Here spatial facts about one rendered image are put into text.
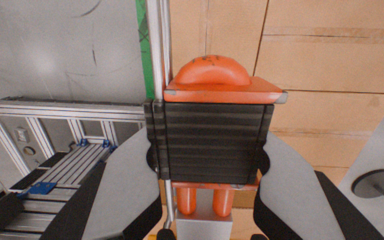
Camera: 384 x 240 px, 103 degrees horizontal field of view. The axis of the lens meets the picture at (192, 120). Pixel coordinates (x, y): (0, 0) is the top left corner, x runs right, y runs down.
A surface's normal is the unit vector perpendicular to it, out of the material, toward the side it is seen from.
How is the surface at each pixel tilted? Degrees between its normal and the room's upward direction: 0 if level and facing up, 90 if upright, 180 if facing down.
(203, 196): 90
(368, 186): 0
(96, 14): 0
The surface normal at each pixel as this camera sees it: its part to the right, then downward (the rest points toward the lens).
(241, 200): 0.00, -0.89
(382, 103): -0.05, 0.45
